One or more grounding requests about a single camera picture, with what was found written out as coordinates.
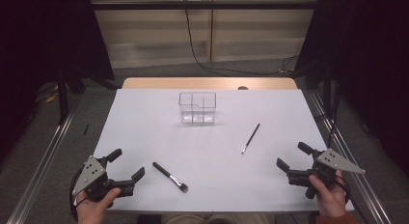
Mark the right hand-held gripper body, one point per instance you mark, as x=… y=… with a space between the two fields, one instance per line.
x=324 y=167

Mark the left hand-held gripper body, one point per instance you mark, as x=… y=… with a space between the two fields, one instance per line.
x=91 y=172

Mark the thick black makeup brush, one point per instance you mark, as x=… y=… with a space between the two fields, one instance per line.
x=169 y=176

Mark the clear plastic organizer box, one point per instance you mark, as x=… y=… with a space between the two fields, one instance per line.
x=197 y=108

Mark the person's right hand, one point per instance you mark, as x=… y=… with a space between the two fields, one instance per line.
x=329 y=198

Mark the person's left hand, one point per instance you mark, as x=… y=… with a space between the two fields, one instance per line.
x=95 y=209

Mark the small black stick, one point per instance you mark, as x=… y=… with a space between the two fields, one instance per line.
x=86 y=129

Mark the white table sheet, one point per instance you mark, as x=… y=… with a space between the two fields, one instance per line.
x=205 y=159

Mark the person's legs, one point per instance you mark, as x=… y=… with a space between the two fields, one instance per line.
x=218 y=219

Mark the wooden table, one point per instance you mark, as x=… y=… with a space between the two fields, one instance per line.
x=193 y=83

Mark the black curtain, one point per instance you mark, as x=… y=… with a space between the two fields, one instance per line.
x=45 y=40
x=369 y=56

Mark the black horizontal bar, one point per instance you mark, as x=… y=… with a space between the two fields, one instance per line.
x=205 y=5

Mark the metal floor rail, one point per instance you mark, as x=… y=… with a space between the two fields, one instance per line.
x=41 y=159
x=357 y=182

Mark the black stand post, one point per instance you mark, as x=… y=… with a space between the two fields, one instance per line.
x=327 y=89
x=62 y=98

